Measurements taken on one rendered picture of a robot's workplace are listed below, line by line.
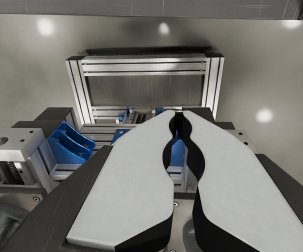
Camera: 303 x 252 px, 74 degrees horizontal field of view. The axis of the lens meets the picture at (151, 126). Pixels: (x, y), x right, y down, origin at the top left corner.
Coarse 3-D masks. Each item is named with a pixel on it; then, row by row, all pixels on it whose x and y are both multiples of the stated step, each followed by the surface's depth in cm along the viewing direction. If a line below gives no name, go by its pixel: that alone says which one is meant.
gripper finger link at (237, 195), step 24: (192, 120) 10; (192, 144) 9; (216, 144) 8; (240, 144) 8; (192, 168) 9; (216, 168) 7; (240, 168) 7; (216, 192) 6; (240, 192) 6; (264, 192) 6; (192, 216) 7; (216, 216) 6; (240, 216) 6; (264, 216) 6; (288, 216) 6; (216, 240) 6; (240, 240) 5; (264, 240) 5; (288, 240) 5
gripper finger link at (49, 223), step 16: (96, 160) 7; (80, 176) 7; (96, 176) 7; (64, 192) 6; (80, 192) 6; (48, 208) 6; (64, 208) 6; (80, 208) 6; (32, 224) 5; (48, 224) 5; (64, 224) 5; (16, 240) 5; (32, 240) 5; (48, 240) 5; (64, 240) 5
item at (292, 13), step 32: (0, 0) 32; (32, 0) 32; (64, 0) 32; (96, 0) 31; (128, 0) 31; (160, 0) 31; (192, 0) 30; (224, 0) 30; (256, 0) 30; (288, 0) 30
